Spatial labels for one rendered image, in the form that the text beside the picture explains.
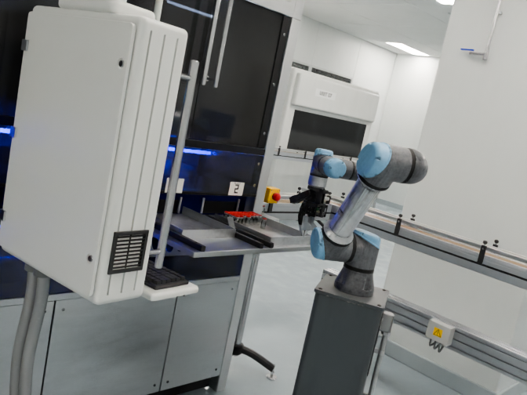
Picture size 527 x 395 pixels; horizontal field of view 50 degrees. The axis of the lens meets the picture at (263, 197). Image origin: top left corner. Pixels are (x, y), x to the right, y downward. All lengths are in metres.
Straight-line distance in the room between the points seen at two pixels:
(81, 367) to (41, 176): 0.91
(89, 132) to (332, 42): 8.74
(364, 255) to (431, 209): 1.57
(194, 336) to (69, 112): 1.37
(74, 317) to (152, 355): 0.45
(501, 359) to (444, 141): 1.37
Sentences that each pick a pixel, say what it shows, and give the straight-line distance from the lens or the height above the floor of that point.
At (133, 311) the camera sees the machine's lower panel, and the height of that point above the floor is 0.49.
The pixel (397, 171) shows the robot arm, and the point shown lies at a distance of 1.81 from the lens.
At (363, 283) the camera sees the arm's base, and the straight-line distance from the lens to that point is 2.13.
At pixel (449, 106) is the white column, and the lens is 3.63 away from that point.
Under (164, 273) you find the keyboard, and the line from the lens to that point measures 1.80.
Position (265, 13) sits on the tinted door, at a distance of 2.50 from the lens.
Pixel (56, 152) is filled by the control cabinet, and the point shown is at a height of 1.16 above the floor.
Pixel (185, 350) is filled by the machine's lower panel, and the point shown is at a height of 0.27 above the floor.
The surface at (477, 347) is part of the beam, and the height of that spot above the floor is 0.50.
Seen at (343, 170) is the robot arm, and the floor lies 1.22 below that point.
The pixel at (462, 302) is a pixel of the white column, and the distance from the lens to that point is 3.58.
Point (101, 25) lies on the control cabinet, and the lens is 1.55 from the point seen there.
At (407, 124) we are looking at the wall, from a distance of 11.34.
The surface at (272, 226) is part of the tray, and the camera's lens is 2.52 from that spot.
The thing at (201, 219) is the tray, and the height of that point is 0.90.
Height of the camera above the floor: 1.39
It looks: 9 degrees down
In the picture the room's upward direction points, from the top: 12 degrees clockwise
